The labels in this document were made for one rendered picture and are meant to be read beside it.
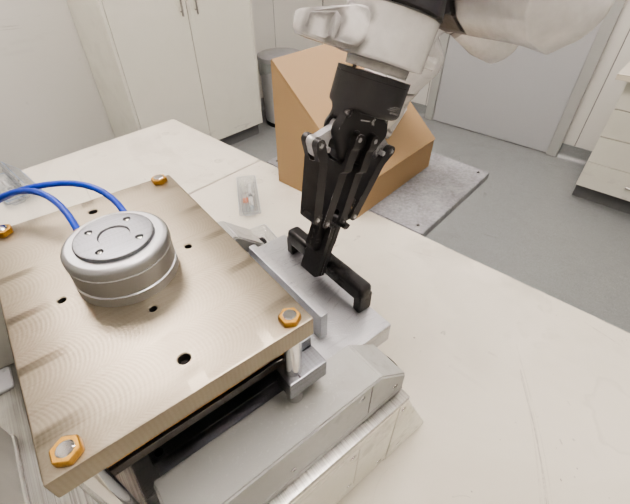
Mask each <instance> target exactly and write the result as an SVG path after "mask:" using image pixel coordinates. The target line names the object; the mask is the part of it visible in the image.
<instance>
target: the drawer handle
mask: <svg viewBox="0 0 630 504"><path fill-rule="evenodd" d="M307 236H308V234H307V233H306V232H305V231H303V230H302V229H301V228H300V227H294V228H292V229H290V230H289V231H288V236H287V245H288V251H289V252H290V253H291V254H295V253H297V252H298V251H299V252H300V253H302V254H303V255H304V252H305V249H306V240H307ZM325 274H326V275H327V276H328V277H330V278H331V279H332V280H333V281H334V282H335V283H337V284H338V285H339V286H340V287H341V288H342V289H344V290H345V291H346V292H347V293H348V294H349V295H351V296H352V297H353V298H354V303H353V308H354V310H356V311H357V312H358V313H361V312H362V311H364V310H365V309H367V308H368V307H369V306H370V303H371V296H372V291H371V284H370V283H369V282H368V281H366V280H365V279H364V278H363V277H361V276H360V275H359V274H358V273H356V272H355V271H354V270H353V269H351V268H350V267H349V266H347V265H346V264H345V263H344V262H342V261H341V260H340V259H339V258H337V257H336V256H335V255H334V254H332V253H331V255H330V258H329V261H328V264H327V267H326V270H325Z"/></svg>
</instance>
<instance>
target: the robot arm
mask: <svg viewBox="0 0 630 504"><path fill-rule="evenodd" d="M614 2H615V0H348V1H347V4H346V5H330V6H319V7H304V8H300V9H298V10H296V11H295V14H294V18H293V28H294V31H295V33H296V34H298V35H300V36H303V37H305V38H307V39H311V40H314V41H317V42H320V43H323V44H326V45H329V46H332V47H335V48H337V49H339V50H342V51H344V52H347V56H346V61H345V62H347V63H350V64H353V66H350V65H346V64H343V63H339V62H338V65H337V69H336V73H335V76H334V80H333V84H332V87H331V91H330V95H329V97H330V100H331V101H332V109H331V111H330V113H329V115H328V116H327V117H326V119H325V121H324V126H323V128H321V129H320V130H318V131H317V132H315V133H314V134H312V133H310V132H304V133H303V134H302V136H301V142H302V146H303V150H304V154H305V155H304V168H303V181H302V195H301V208H300V214H301V215H302V216H303V217H305V218H306V219H308V220H309V221H310V222H311V226H310V229H309V233H308V236H307V240H306V249H305V252H304V255H303V259H302V262H301V266H302V267H303V268H304V269H306V270H307V271H308V272H309V273H310V274H311V275H312V276H314V277H318V276H323V275H324V273H325V270H326V267H327V264H328V261H329V258H330V255H331V252H332V249H333V246H334V245H335V243H336V239H337V236H338V234H339V231H340V228H343V229H344V230H346V229H348V228H349V227H350V224H348V223H347V222H346V221H347V220H349V219H350V220H352V221H353V220H355V219H356V218H357V216H358V214H359V212H360V210H361V209H362V207H363V205H364V203H365V201H366V199H367V197H368V195H369V193H370V191H371V189H372V187H373V185H374V184H375V182H376V180H377V178H378V176H379V174H380V172H381V170H382V168H383V166H384V165H385V164H386V162H387V161H388V160H389V158H390V157H391V156H392V155H393V153H394V151H395V147H394V146H392V145H390V144H388V143H387V141H386V139H388V138H389V137H390V136H391V135H392V133H393V131H394V130H395V128H396V126H397V125H398V123H399V122H400V120H401V118H402V117H403V115H404V113H405V112H406V110H407V106H408V104H409V102H410V101H411V100H412V99H413V98H414V97H415V96H416V95H417V94H418V93H419V91H420V90H421V89H422V88H423V87H424V86H425V85H426V84H428V83H429V82H430V81H431V80H432V79H433V78H434V77H435V76H436V75H437V74H438V73H439V71H440V70H441V67H442V64H443V61H444V56H443V50H442V45H441V42H440V39H439V37H440V36H441V35H442V34H443V33H446V34H450V35H451V36H452V37H453V38H454V39H455V40H456V41H457V42H458V43H459V44H460V45H461V46H462V47H463V48H464V49H465V50H466V51H467V52H468V53H469V54H470V55H472V56H474V57H476V58H478V59H480V60H482V61H484V62H486V63H489V64H493V63H497V62H499V61H502V60H504V59H505V58H507V57H508V56H509V55H511V54H512V53H513V52H514V51H515V50H516V49H517V47H518V46H519V45H520V46H523V47H526V48H529V49H531V50H534V51H537V52H540V53H543V54H545V55H548V54H550V53H552V52H554V51H557V50H559V49H561V48H563V47H565V46H568V45H570V44H572V43H574V42H577V41H578V40H580V39H581V38H583V37H584V36H586V35H587V34H588V33H590V32H591V31H592V30H593V29H594V28H595V27H596V26H597V25H598V24H599V23H600V22H601V21H602V20H603V19H604V18H605V17H606V16H607V15H608V13H609V11H610V9H611V7H612V5H613V4H614ZM357 66H360V67H363V68H365V69H364V70H363V69H360V68H356V67H357ZM385 138H386V139H385ZM351 206H352V209H351Z"/></svg>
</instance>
